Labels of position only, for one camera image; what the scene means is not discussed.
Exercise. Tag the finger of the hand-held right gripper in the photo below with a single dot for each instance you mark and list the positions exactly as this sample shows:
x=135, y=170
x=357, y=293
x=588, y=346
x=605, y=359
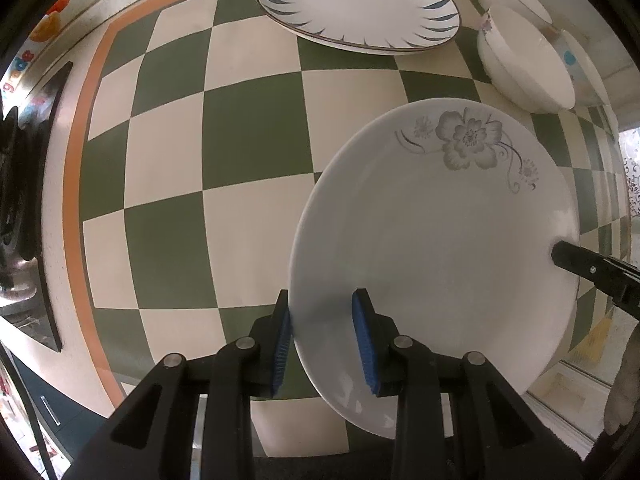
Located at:
x=595, y=272

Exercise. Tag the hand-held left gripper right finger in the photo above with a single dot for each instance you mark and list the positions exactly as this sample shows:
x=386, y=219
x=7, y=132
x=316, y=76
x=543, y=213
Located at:
x=364, y=345

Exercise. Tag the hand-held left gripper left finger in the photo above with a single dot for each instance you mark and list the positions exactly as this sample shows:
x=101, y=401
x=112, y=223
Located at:
x=281, y=345

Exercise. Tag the white plate grey floral print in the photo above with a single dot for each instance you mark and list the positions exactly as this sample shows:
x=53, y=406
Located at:
x=440, y=240

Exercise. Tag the white bowl blue dots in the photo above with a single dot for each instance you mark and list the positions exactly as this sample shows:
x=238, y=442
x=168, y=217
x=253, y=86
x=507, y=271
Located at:
x=587, y=70

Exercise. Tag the white bowl small floral print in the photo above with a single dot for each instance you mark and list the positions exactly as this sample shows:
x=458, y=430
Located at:
x=520, y=70

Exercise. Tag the white plate blue leaf pattern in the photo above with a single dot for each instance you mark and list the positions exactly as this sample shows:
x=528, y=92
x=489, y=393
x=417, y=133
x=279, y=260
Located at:
x=360, y=0

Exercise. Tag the white lace curtain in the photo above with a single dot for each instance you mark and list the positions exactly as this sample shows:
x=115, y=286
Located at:
x=631, y=175

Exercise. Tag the green white checkered tablecloth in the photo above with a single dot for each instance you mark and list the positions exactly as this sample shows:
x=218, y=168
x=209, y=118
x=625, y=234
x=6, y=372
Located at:
x=240, y=145

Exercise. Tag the dark blue cabinet drawer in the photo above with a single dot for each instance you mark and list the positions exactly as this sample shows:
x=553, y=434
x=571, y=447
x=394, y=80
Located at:
x=55, y=405

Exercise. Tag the black gas stove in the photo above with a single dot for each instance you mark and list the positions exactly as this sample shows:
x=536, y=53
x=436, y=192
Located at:
x=15, y=185

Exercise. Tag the colourful wall stickers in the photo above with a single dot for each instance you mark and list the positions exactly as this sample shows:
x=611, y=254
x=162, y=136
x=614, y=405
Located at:
x=47, y=22

